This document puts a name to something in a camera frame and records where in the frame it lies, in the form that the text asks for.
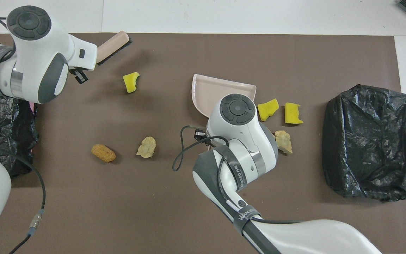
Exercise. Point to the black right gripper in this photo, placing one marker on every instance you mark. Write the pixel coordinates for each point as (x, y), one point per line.
(200, 134)

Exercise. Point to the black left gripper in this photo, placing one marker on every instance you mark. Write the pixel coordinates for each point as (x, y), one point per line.
(79, 76)

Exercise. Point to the beige plastic dustpan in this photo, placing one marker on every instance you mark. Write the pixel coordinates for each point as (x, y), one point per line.
(210, 93)

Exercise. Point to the beige hand brush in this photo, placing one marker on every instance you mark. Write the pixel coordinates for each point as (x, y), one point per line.
(113, 44)

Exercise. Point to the yellow sponge piece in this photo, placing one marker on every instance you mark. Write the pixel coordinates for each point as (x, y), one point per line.
(293, 113)
(267, 110)
(130, 83)

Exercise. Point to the bread piece with orange crust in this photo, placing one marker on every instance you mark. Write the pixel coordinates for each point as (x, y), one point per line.
(146, 147)

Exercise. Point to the brown fried nugget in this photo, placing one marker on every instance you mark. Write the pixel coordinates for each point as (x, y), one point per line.
(103, 153)

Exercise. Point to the torn bread piece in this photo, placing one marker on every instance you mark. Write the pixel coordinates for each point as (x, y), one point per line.
(284, 141)

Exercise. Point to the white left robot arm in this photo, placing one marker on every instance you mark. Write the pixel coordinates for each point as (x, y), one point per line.
(41, 42)

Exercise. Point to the small pink scrap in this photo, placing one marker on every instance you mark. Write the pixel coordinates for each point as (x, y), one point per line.
(32, 106)

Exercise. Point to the brown table mat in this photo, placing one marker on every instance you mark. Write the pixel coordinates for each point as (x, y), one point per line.
(189, 53)

